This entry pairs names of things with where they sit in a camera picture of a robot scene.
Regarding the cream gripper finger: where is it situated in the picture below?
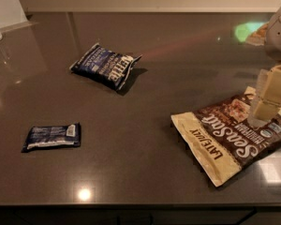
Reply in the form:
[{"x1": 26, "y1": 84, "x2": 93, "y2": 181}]
[{"x1": 261, "y1": 63, "x2": 281, "y2": 120}]

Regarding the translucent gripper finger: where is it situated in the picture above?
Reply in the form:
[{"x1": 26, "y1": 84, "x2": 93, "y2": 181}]
[{"x1": 247, "y1": 69, "x2": 271, "y2": 128}]

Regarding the brown Late July chip bag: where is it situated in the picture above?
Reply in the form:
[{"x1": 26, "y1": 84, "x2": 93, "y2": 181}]
[{"x1": 171, "y1": 87, "x2": 281, "y2": 187}]

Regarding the blue Kettle chip bag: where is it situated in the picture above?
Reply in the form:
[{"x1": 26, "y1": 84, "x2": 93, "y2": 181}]
[{"x1": 69, "y1": 43, "x2": 141, "y2": 91}]

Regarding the small dark blue snack packet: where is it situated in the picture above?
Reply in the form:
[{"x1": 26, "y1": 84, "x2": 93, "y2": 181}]
[{"x1": 22, "y1": 123, "x2": 81, "y2": 153}]

